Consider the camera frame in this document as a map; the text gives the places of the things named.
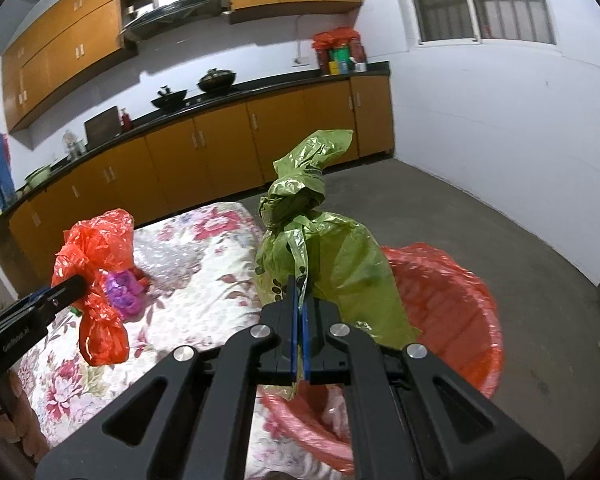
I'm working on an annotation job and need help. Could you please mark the light green plastic bag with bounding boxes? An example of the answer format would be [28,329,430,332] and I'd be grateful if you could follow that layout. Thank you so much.
[253,128,422,401]

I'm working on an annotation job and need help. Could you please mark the clear bubble wrap sheet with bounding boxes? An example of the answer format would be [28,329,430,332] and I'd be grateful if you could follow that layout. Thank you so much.
[133,243,206,297]

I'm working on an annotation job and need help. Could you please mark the orange red plastic bag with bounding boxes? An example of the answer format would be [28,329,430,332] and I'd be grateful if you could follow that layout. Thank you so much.
[52,208,134,366]

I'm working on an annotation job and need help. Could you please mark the magenta plastic bag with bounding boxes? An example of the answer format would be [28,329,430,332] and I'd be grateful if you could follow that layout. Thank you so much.
[105,270,148,321]

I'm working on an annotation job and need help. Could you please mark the red plastic trash basket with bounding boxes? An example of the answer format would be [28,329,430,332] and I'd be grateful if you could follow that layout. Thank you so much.
[252,243,504,479]

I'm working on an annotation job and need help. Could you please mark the floral tablecloth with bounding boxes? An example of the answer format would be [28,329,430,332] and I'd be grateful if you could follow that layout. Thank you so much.
[9,201,342,480]

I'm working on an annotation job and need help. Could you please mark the wooden lower cabinets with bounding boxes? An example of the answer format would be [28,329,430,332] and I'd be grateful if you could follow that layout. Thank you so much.
[0,63,394,292]

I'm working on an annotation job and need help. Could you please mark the wooden cabinets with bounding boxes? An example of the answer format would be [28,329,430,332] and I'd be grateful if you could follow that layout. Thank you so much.
[2,0,363,132]
[0,63,394,292]

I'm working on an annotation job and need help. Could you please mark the green basin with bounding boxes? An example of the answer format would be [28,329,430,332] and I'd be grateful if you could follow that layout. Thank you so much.
[26,165,52,188]

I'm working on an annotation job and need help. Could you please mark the glass jars on counter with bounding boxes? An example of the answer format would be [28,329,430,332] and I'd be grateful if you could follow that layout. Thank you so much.
[62,130,86,162]

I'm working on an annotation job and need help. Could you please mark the black lidded wok right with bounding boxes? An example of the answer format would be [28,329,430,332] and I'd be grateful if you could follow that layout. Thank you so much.
[197,68,236,96]

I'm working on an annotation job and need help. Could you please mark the black wok left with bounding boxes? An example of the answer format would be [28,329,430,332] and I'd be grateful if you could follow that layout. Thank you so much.
[151,86,187,113]

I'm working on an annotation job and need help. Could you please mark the dark cutting board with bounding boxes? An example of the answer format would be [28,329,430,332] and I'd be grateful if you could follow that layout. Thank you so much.
[84,106,121,151]

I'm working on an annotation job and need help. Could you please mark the red bottle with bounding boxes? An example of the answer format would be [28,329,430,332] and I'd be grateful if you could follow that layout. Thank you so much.
[121,108,133,132]

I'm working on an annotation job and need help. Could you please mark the red bag covered rack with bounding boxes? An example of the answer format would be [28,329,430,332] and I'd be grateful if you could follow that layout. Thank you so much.
[312,27,367,76]

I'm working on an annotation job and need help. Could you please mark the wooden upper cabinets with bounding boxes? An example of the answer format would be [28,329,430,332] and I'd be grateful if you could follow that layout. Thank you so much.
[2,0,363,132]

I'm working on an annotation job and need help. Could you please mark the steel range hood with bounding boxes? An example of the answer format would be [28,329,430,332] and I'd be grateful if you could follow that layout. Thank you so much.
[119,0,228,44]

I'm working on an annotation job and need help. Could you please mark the barred window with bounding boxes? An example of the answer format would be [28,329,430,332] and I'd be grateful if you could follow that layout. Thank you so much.
[413,0,556,44]

